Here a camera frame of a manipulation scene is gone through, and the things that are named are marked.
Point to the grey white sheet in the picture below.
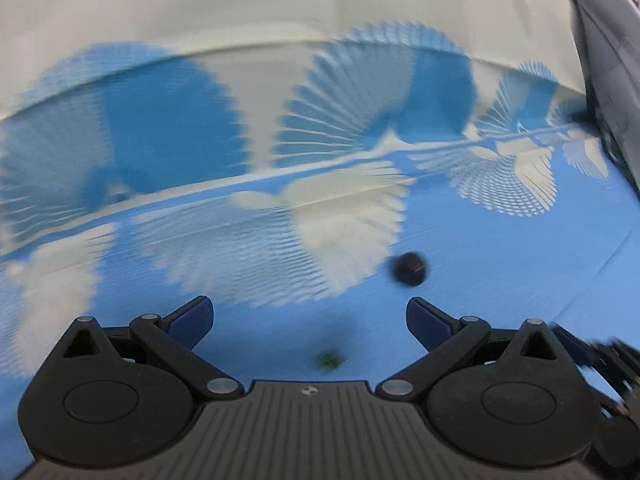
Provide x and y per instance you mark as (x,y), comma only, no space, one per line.
(608,37)

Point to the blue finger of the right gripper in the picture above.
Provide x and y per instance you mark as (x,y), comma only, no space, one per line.
(615,361)

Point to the tiny green stem piece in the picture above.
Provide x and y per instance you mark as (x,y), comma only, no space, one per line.
(329,360)

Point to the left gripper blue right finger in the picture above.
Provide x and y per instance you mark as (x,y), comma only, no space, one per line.
(449,343)

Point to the blue white fan-pattern cloth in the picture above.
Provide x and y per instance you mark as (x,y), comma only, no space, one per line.
(277,155)

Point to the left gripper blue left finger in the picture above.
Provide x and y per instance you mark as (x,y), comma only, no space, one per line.
(168,342)

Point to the dark plum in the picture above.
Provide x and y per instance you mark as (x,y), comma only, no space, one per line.
(410,269)

